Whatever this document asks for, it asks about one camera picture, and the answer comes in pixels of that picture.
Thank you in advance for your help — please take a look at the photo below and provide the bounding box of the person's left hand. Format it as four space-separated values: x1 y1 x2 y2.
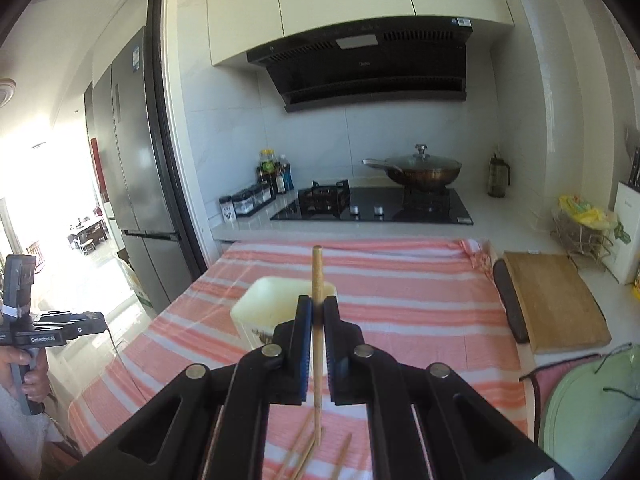
0 346 51 404

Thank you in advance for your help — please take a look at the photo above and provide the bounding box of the black range hood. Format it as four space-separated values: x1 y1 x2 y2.
246 16 473 112

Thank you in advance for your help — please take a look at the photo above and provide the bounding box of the black gas stove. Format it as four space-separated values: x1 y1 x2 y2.
270 180 473 226

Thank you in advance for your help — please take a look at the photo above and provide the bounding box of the grey refrigerator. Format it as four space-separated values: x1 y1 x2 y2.
92 27 192 313

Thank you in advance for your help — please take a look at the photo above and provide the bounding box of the wire basket with bags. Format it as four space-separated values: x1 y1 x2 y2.
551 194 624 266

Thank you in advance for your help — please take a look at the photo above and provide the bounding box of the wooden cutting board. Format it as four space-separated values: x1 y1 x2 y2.
503 252 612 354

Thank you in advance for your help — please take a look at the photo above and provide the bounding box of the white utensil holder box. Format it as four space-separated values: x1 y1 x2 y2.
230 276 311 350

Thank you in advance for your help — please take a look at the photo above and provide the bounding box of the sauce bottles group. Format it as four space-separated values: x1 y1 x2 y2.
256 148 294 195

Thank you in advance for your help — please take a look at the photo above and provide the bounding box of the wooden chopstick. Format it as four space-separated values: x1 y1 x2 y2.
311 245 324 446
330 434 352 480
291 437 317 480
274 412 314 480

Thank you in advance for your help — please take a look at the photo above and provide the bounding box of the wok with glass lid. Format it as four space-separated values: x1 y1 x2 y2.
361 144 462 192

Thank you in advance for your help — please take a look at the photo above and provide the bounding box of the white knife block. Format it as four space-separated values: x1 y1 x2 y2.
605 182 640 285

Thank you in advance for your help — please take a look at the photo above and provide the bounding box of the dark glass kettle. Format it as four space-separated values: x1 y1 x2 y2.
487 154 511 198

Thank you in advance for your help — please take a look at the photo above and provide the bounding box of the pink striped tablecloth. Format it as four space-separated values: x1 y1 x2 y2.
68 238 528 452

